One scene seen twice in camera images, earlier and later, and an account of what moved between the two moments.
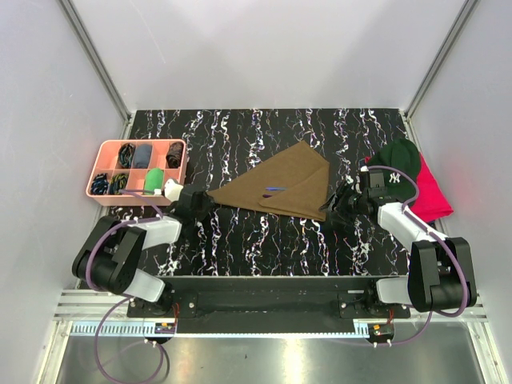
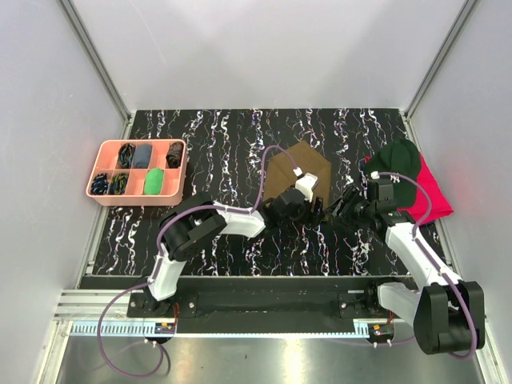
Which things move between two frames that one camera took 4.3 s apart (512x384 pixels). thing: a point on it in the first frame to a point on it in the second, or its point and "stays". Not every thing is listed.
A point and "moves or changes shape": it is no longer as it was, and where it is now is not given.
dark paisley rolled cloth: (174, 157) stays
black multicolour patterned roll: (126, 154) stays
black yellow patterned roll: (118, 182) stays
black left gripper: (207, 202) to (312, 218)
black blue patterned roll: (100, 184) stays
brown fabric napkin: (294, 182) moves or changes shape
